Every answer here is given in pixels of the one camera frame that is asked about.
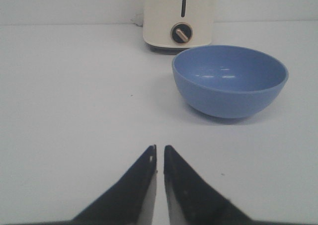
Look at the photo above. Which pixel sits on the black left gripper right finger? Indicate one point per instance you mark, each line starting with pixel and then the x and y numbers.
pixel 190 198

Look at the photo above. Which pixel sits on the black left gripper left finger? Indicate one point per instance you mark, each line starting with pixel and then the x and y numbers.
pixel 131 198

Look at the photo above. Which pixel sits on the blue plastic bowl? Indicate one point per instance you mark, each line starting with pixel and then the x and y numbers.
pixel 228 81

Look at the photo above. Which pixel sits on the white two-slot toaster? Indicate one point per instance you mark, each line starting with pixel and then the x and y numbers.
pixel 178 24

